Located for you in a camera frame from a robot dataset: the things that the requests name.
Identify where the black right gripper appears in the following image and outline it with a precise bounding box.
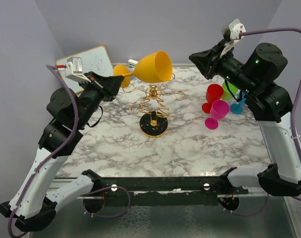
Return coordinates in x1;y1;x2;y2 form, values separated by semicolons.
188;39;257;96

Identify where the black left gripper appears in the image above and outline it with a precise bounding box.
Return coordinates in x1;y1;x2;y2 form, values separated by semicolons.
76;70;124;128

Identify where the red wine glass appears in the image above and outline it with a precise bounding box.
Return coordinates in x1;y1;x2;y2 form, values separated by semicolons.
202;84;224;114

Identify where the green wine glass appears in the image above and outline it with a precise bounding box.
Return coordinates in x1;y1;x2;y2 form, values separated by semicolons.
221;81;238;101

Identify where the orange wine glass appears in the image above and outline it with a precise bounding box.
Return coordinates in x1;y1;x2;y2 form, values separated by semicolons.
113;51;173;88

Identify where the pink wine glass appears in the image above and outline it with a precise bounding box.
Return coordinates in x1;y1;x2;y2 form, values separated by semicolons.
205;100;230;130

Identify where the blue wine glass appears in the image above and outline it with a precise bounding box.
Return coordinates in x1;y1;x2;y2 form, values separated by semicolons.
230;91;246;115

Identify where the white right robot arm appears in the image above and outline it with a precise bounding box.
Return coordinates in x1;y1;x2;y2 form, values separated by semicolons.
189;42;301;197

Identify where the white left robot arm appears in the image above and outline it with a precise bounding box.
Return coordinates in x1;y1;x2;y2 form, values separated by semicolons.
0;72;124;237

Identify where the gold wine glass rack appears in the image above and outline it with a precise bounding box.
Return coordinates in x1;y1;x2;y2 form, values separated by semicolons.
122;83;186;138

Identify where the gold framed whiteboard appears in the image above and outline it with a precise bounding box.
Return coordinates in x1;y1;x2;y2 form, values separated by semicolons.
55;45;114;94

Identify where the white eraser block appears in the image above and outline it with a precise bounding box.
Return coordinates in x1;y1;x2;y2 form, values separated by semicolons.
127;59;139;68

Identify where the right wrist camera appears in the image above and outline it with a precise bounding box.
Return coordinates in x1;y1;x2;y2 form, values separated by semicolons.
221;18;247;54

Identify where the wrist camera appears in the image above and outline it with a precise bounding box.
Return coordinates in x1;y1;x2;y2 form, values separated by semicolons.
221;18;247;54
56;57;90;84

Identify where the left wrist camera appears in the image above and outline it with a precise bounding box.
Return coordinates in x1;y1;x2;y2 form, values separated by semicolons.
56;57;90;84

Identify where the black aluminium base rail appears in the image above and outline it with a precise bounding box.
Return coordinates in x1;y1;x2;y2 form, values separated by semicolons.
82;170;257;207

